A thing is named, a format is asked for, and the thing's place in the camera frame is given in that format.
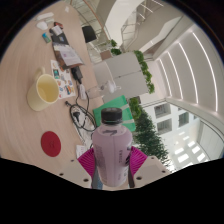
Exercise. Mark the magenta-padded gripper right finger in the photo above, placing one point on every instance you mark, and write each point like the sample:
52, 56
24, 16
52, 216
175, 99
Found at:
151, 170

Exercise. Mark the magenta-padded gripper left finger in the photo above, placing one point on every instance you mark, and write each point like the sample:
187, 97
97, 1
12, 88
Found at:
75, 173

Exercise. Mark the purple drink bottle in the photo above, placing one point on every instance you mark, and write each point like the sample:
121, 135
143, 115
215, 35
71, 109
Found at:
111, 153

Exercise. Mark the white printed card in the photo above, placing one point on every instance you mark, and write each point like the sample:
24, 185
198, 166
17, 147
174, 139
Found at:
81, 150

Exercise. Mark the row of green plants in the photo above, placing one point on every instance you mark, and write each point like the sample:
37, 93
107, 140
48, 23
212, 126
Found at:
148, 136

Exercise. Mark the flat round red coaster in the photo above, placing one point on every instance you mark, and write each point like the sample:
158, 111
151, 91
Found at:
51, 144

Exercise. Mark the green tote bag, cat print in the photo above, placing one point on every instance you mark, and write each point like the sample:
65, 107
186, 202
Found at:
128, 115

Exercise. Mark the cream yellow mug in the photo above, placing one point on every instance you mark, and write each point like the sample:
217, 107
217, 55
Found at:
46, 91

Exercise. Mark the clear shaker bottle, white lid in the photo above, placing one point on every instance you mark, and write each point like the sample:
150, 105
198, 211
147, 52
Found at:
100, 89

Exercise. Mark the colourful sticker sheet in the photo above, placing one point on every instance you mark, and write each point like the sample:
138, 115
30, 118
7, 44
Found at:
63, 83

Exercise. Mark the white cabinet topped with plants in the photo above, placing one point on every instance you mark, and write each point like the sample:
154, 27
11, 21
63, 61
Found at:
123, 75

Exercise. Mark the small black box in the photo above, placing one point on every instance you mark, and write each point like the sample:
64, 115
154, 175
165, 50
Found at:
76, 74

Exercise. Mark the open booklet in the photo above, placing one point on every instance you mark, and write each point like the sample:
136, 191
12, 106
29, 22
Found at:
68, 53

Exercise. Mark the brown planter with plants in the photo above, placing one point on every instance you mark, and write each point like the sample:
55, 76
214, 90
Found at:
111, 51

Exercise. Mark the small teal stick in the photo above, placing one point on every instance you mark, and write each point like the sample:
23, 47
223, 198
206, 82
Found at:
46, 37

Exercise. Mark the black chair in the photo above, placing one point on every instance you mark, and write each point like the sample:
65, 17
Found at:
89, 33

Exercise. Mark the white computer mouse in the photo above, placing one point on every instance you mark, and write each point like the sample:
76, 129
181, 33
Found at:
42, 25

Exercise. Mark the white power strip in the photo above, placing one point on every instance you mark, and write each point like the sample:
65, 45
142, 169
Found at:
44, 16

